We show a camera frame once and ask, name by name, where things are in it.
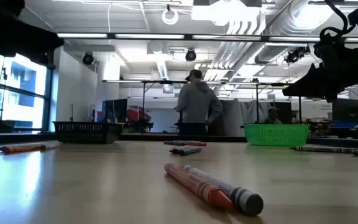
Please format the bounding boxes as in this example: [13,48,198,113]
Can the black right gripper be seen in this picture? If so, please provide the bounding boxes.
[282,30,358,103]

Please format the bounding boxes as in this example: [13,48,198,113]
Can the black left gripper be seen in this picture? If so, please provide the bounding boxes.
[0,12,65,68]

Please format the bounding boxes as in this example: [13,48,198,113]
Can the black monitor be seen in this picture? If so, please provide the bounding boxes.
[332,98,358,129]
[102,98,129,124]

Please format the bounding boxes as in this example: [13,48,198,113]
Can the person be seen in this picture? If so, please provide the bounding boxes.
[264,106,283,125]
[173,68,224,136]

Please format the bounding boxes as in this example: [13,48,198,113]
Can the green plastic basket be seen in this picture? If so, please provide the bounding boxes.
[243,123,311,147]

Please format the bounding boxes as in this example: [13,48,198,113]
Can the grey curtain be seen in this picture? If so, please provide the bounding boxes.
[222,99,275,137]

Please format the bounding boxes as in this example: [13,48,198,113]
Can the black plastic basket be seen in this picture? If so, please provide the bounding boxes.
[52,121,124,144]

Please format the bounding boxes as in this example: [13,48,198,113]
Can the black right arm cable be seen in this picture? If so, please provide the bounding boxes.
[319,0,357,41]

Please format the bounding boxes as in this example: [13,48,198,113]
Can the black workstation frame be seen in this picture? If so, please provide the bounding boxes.
[102,79,304,134]

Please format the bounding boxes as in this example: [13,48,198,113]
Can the white cable ring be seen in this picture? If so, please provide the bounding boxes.
[161,7,180,26]

